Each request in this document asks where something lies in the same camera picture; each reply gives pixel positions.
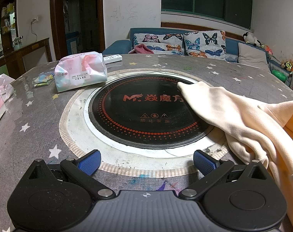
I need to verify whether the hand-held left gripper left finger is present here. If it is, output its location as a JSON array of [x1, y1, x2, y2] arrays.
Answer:
[[26, 149, 116, 198]]

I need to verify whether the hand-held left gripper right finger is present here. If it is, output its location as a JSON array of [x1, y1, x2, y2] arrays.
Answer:
[[179, 150, 270, 198]]

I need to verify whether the cream garment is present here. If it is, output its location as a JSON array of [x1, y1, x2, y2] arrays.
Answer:
[[177, 81, 293, 232]]

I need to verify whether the round black induction cooktop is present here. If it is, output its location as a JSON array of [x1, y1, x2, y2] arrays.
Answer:
[[82, 71, 230, 159]]

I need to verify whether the grey star tablecloth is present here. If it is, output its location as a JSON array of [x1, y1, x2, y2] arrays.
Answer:
[[0, 53, 293, 232]]

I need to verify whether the small green card packet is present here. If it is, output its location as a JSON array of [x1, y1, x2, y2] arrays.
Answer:
[[32, 74, 56, 88]]

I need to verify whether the white remote control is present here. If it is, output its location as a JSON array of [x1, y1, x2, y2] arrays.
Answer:
[[102, 54, 123, 65]]

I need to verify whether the green plastic toy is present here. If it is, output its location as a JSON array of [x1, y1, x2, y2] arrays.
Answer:
[[271, 70, 287, 83]]

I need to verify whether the butterfly print cushion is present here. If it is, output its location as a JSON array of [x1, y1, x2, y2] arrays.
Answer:
[[133, 33, 184, 56], [183, 31, 228, 61]]

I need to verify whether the grey pillow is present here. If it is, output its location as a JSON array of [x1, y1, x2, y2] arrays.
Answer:
[[238, 43, 269, 66]]

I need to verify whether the blue sofa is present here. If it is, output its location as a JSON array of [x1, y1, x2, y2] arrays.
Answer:
[[102, 28, 293, 95]]

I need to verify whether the pink cloth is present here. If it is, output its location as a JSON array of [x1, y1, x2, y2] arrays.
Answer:
[[128, 44, 155, 55]]

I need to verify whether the wooden sideboard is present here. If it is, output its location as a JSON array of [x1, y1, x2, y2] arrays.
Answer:
[[0, 38, 53, 78]]

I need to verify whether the small colourful plush toy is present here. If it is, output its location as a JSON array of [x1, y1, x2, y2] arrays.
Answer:
[[260, 43, 274, 56]]

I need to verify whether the panda plush toy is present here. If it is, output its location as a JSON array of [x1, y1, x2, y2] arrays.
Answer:
[[242, 32, 260, 47]]

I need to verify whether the light blue kettle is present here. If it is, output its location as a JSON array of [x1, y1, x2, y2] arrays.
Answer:
[[13, 36, 23, 51]]

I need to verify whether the dark window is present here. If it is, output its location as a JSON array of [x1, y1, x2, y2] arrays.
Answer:
[[161, 0, 254, 31]]

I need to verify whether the brown door frame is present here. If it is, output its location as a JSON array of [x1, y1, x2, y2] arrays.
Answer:
[[49, 0, 106, 61]]

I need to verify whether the wall shelf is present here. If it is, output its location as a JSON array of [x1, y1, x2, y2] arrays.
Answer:
[[0, 0, 19, 54]]

